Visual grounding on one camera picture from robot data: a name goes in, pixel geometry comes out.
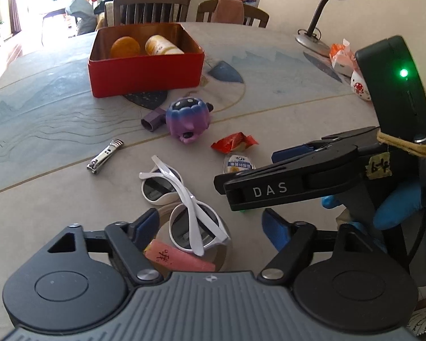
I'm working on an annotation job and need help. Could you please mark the pink towel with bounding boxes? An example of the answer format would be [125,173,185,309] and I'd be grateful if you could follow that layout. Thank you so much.
[213,0,245,25]

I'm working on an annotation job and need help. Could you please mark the black cable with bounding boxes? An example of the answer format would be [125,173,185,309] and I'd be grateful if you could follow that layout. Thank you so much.
[406,135,426,267]

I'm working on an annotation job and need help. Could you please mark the grey blue bag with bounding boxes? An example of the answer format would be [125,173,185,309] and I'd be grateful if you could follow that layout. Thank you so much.
[66,0,97,36]

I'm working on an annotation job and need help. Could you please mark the red snack packet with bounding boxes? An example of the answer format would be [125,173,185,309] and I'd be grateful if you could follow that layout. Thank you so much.
[211,132,260,154]

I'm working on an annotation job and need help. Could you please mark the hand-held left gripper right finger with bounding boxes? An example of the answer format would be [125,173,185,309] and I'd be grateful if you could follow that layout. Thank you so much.
[257,208,388,285]

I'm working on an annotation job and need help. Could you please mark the orange white packet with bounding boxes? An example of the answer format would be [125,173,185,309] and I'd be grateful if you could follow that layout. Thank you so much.
[329,38,359,78]

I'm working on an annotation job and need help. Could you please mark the silver nail clipper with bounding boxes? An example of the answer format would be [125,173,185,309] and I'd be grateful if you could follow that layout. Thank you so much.
[86,138,124,174]

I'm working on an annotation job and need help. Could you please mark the small jelly cup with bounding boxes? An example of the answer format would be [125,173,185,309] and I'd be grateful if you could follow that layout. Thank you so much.
[222,153,256,175]

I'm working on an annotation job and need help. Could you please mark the white mushroom print packet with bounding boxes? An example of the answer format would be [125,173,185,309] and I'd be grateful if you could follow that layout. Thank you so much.
[350,68,373,102]

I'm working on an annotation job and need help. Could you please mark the orange fruit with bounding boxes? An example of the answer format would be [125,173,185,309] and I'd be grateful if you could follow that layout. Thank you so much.
[110,36,141,58]

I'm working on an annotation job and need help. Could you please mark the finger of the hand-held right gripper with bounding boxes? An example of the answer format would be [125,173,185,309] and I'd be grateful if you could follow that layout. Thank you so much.
[272,127,380,164]
[213,145,363,213]

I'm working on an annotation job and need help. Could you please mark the small purple block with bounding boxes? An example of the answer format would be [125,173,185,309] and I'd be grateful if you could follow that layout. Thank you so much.
[141,108,168,133]

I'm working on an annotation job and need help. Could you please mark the tape roll with pink label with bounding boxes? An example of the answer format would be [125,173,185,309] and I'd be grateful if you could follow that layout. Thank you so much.
[156,217,232,271]

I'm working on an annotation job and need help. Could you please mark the purple blue squishy toy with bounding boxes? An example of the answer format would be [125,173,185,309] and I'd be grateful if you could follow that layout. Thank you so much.
[165,97,214,145]

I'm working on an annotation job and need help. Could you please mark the red tin box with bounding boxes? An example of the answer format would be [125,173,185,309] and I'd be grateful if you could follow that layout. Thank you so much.
[87,23,205,99]

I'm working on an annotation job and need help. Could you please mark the grey curtain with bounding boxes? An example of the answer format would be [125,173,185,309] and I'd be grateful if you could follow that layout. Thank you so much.
[7,0,22,33]

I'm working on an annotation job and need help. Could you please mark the person's right hand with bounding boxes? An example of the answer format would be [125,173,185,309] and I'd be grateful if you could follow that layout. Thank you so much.
[321,179,426,288]

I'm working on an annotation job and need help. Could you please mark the coffee table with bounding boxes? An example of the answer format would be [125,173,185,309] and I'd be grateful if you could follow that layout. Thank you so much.
[39,0,75,36]

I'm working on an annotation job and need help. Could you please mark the yellow white bottle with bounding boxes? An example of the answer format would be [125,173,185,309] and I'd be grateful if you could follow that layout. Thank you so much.
[145,34,184,55]

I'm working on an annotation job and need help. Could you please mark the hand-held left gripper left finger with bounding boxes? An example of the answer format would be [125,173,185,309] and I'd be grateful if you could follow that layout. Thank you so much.
[46,208,164,285]

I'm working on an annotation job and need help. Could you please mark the white sunglasses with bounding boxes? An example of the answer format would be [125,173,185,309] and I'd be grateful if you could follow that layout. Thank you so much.
[138,155,231,256]

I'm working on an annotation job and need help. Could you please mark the pink rectangular block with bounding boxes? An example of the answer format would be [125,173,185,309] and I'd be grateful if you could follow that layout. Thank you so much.
[144,240,216,272]

